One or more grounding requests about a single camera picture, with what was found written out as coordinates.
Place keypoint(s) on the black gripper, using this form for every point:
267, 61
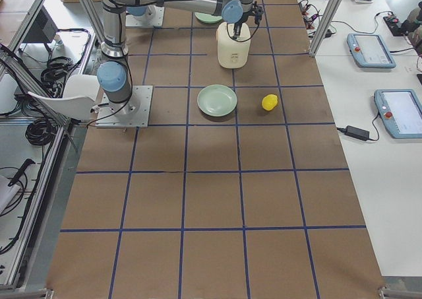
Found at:
237, 27

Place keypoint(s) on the white rice cooker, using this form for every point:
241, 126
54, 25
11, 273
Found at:
232, 54

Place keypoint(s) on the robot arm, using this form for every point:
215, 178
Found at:
115, 82

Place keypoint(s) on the green plate near arm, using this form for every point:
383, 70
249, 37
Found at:
217, 100
207, 19

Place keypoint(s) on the yellow lemon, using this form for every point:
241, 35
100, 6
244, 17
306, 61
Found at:
269, 102

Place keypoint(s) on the far teach pendant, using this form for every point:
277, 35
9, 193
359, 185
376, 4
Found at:
370, 51

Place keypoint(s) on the teach pendant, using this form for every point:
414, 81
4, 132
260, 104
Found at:
370, 51
400, 111

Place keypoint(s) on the black power adapter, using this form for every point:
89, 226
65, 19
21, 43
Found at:
357, 133

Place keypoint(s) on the white chair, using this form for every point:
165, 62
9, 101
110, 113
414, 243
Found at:
78, 97

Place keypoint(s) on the near teach pendant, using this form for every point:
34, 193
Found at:
400, 111

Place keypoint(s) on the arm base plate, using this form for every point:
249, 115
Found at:
135, 113
144, 17

